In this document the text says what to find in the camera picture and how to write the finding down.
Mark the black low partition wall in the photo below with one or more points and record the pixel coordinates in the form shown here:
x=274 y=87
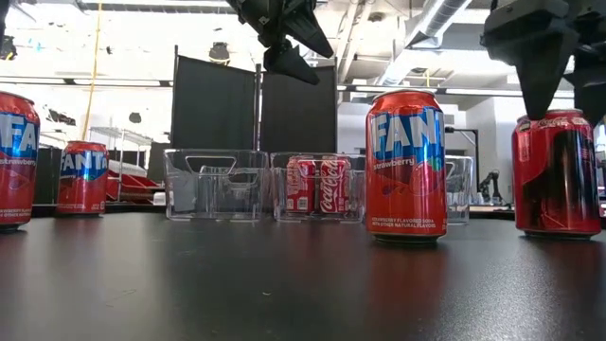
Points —
x=47 y=175

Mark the black metal stand frame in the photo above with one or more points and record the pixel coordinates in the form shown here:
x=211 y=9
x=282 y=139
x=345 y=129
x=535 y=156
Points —
x=450 y=129

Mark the black ceiling spotlight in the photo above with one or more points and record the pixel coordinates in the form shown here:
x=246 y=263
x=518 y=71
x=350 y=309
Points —
x=219 y=52

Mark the silver ceiling air duct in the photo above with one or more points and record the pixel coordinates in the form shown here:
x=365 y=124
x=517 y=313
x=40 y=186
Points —
x=440 y=19

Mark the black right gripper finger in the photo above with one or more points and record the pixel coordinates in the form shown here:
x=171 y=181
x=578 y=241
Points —
x=592 y=85
x=537 y=61

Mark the black ceiling lamp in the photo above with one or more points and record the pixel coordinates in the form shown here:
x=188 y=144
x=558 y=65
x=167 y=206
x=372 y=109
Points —
x=7 y=47

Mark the yellow hanging hook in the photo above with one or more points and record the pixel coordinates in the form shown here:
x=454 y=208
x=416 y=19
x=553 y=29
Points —
x=427 y=78

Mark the black divider panel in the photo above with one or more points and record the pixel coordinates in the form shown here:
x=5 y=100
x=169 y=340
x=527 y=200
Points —
x=213 y=104
x=298 y=118

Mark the red plastic storage bin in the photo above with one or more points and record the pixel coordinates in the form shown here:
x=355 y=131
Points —
x=132 y=182

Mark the long ceiling light strip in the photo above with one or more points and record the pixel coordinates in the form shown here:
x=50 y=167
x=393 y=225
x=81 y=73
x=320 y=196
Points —
x=473 y=91
x=118 y=82

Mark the red Fanta strawberry can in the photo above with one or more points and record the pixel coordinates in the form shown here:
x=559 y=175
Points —
x=407 y=189
x=19 y=166
x=83 y=184

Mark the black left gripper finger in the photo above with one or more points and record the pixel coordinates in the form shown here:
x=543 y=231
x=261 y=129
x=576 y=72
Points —
x=289 y=61
x=310 y=33

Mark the small black background robot arm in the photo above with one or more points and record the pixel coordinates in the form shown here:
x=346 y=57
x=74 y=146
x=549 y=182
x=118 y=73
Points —
x=492 y=182

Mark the clear plastic bin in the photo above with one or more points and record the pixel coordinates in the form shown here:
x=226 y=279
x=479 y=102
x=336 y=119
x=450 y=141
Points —
x=279 y=189
x=218 y=199
x=459 y=189

